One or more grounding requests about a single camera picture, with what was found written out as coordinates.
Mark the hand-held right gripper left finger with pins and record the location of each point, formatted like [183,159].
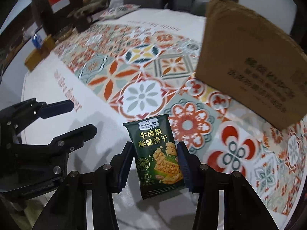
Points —
[124,170]

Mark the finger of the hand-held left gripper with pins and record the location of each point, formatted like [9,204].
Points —
[57,107]
[76,136]

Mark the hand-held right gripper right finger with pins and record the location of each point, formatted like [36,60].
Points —
[184,169]

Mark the dark green cracker packet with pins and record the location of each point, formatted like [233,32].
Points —
[157,158]

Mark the brown cardboard box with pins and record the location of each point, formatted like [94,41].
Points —
[251,60]

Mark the tan wooden box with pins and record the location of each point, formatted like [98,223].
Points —
[39,54]

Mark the small blue object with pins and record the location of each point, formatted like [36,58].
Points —
[37,41]

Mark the patterned tile-print tablecloth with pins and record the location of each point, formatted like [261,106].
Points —
[148,93]

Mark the dark object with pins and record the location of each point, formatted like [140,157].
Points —
[84,16]

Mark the printed leaflets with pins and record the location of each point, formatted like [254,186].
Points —
[118,10]

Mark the grey chair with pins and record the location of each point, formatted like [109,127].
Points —
[200,4]
[144,0]

